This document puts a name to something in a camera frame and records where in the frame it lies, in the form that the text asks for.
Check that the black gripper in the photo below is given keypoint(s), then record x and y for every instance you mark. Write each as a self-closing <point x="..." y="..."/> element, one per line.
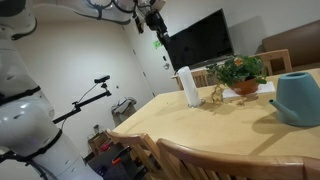
<point x="156" y="20"/>

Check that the white paper towel roll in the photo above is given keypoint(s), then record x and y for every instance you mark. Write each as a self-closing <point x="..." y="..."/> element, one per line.
<point x="188" y="86"/>

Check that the green potted plant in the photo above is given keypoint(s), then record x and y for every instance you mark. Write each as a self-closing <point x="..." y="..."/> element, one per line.
<point x="240" y="70"/>

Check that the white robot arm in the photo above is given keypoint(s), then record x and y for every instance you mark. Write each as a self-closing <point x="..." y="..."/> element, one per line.
<point x="20" y="126"/>

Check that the terracotta plant pot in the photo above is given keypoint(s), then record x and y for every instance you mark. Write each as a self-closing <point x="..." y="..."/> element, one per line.
<point x="245" y="87"/>

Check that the black flat screen television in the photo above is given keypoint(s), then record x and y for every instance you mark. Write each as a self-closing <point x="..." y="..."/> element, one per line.
<point x="200" y="43"/>

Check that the wooden slat back chair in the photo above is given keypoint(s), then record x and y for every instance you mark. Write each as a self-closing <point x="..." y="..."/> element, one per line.
<point x="133" y="138"/>
<point x="276" y="55"/>
<point x="200" y="78"/>
<point x="233" y="163"/>

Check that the grey hanging cloth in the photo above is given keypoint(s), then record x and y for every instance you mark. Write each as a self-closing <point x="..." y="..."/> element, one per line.
<point x="123" y="106"/>

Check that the small wooden crate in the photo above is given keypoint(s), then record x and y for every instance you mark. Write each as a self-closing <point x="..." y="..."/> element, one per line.
<point x="97" y="141"/>

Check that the brown upholstered armchair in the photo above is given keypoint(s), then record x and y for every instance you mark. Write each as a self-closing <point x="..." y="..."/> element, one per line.
<point x="293" y="43"/>

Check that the black toolbox orange latches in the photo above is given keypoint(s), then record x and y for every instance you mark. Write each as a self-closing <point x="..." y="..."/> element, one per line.
<point x="110" y="165"/>

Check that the teal watering can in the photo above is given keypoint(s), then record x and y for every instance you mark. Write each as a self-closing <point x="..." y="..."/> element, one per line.
<point x="300" y="100"/>

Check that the green wall sticker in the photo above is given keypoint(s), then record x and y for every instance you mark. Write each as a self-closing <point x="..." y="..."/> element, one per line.
<point x="157" y="44"/>

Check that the black external camera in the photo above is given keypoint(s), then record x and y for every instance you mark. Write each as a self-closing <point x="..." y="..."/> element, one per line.
<point x="102" y="79"/>

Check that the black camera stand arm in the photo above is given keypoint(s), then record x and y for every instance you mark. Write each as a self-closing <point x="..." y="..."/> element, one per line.
<point x="83" y="103"/>

